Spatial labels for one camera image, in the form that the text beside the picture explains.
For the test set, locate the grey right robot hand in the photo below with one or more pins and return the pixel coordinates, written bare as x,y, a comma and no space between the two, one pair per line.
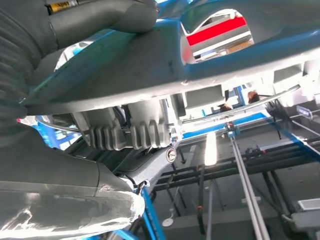
62,185

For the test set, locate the red barrier belt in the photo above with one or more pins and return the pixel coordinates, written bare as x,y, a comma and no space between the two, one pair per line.
215,31

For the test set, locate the aluminium profile frame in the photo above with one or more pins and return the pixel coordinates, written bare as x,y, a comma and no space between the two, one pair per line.
247,192

